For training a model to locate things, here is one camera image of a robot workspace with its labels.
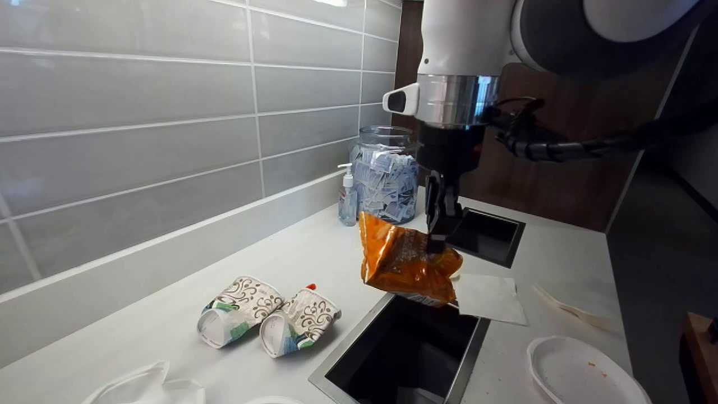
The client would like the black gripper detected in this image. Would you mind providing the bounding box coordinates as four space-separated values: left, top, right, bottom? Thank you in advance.
417 121 484 254

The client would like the orange snack packet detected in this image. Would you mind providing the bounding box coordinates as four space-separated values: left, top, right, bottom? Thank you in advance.
357 209 464 307

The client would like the glass jar of blue packets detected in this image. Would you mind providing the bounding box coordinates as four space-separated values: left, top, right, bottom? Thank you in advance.
348 123 421 224

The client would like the white paper napkin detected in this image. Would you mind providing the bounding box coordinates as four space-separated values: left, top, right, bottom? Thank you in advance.
452 270 528 325

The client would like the small clear pump bottle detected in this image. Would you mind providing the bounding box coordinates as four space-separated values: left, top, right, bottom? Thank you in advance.
337 162 362 228

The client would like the empty white paper plate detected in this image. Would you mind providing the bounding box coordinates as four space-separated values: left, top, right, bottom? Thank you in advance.
525 335 654 404

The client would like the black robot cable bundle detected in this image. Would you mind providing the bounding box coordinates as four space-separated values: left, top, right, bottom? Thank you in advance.
513 97 718 163

